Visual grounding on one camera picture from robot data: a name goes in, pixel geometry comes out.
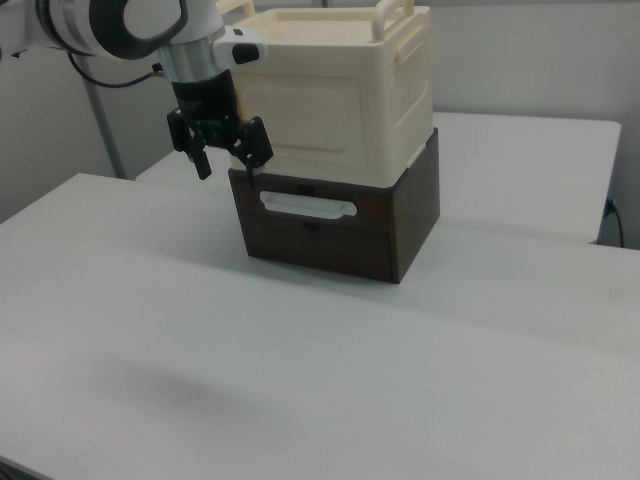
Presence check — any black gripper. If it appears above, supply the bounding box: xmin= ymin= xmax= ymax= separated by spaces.
xmin=166 ymin=68 xmax=275 ymax=189

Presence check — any cream cabinet door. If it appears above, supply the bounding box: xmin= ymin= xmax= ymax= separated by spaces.
xmin=233 ymin=69 xmax=387 ymax=175

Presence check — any cream plastic cabinet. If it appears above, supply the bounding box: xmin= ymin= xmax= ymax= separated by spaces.
xmin=219 ymin=0 xmax=434 ymax=188

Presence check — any plain brown drawer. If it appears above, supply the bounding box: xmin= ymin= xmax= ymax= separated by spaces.
xmin=242 ymin=222 xmax=399 ymax=285

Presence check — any dark brown drawer unit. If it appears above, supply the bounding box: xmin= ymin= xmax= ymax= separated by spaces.
xmin=227 ymin=126 xmax=442 ymax=286

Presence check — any white drawer handle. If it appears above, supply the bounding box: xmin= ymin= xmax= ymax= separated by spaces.
xmin=258 ymin=189 xmax=358 ymax=222

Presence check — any grey partition post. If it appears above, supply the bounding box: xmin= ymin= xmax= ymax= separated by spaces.
xmin=81 ymin=74 xmax=125 ymax=180

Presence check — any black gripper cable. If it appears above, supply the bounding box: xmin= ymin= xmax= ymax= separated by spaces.
xmin=66 ymin=49 xmax=169 ymax=90

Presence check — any cream cabinet carry handle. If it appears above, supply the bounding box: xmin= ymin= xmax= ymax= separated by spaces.
xmin=370 ymin=0 xmax=417 ymax=42
xmin=219 ymin=0 xmax=257 ymax=17

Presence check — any brown drawer with white handle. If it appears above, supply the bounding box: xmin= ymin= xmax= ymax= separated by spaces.
xmin=228 ymin=168 xmax=399 ymax=236

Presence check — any black power cable with plug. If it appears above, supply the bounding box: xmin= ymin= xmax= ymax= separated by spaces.
xmin=604 ymin=197 xmax=626 ymax=248

